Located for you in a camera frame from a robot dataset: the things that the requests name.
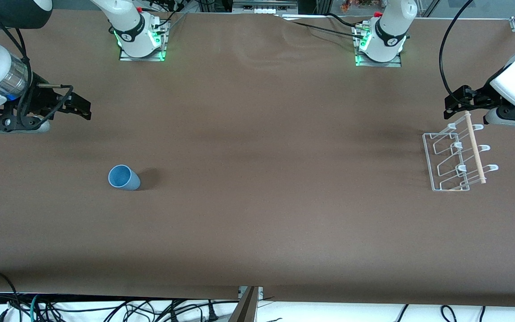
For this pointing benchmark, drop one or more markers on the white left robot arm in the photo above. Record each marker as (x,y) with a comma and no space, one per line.
(391,31)

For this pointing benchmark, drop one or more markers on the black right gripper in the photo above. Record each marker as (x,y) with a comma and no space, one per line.
(39,95)

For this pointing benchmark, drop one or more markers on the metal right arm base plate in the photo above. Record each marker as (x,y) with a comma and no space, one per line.
(125,56)

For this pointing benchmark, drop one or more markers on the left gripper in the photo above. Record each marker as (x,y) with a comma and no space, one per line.
(482,95)

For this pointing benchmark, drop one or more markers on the blue plastic cup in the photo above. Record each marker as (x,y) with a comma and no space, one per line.
(128,181)

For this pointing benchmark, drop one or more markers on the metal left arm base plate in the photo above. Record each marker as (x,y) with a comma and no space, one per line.
(396,62)

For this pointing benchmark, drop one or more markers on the metal table edge post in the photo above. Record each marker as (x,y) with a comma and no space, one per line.
(246,308)

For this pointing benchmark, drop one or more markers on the white power strip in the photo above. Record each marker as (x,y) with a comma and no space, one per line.
(264,6)

